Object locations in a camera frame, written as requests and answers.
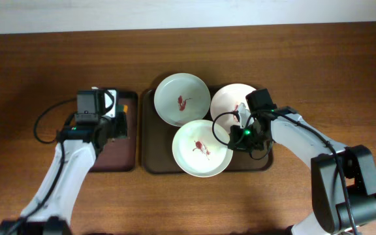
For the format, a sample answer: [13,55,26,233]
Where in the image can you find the cream white plate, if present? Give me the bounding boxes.
[172,119,233,178]

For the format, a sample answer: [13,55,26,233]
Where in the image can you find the small dark brown tray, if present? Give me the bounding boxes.
[90,91,138,172]

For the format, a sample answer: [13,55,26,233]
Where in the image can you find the pale green plate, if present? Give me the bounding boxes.
[153,73,211,127]

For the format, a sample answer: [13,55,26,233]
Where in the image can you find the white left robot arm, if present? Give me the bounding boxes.
[0,87,127,234]

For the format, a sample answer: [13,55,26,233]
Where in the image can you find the large dark brown tray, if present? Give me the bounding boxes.
[140,89,274,174]

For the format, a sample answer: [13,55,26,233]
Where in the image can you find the pale pink plate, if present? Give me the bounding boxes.
[210,84,255,133]

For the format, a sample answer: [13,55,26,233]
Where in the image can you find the orange green sponge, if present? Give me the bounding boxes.
[116,104,128,114]

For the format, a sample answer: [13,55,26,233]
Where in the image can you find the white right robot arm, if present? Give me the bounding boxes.
[228,89,376,234]

